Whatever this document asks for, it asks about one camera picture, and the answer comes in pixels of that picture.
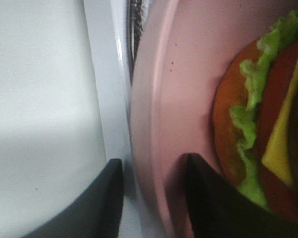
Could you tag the white microwave oven body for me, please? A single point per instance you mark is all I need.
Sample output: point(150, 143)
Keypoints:
point(108, 24)

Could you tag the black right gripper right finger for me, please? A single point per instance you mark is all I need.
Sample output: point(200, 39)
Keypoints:
point(217, 210)

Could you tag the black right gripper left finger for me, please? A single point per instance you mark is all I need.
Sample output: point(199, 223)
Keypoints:
point(95, 214)

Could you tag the pink round plate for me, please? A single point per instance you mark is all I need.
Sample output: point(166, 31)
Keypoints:
point(185, 48)

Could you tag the burger with lettuce and cheese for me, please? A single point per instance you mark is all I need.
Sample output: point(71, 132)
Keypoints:
point(255, 120)

